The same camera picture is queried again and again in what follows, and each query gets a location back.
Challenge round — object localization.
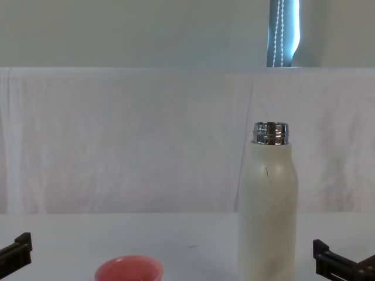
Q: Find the cream vacuum bottle steel neck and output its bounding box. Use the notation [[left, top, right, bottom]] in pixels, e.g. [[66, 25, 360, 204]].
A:
[[238, 121, 299, 281]]

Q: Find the pink cup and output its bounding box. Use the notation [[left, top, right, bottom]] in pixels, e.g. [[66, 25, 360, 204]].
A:
[[94, 255, 163, 281]]

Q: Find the white table cloth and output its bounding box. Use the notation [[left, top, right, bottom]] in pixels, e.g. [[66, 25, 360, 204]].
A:
[[0, 211, 375, 281]]

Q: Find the white hanging sheet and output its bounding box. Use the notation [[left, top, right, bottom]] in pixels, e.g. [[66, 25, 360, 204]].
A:
[[0, 66, 375, 214]]

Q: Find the white curtain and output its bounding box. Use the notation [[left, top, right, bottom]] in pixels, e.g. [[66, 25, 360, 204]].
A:
[[0, 0, 375, 70]]

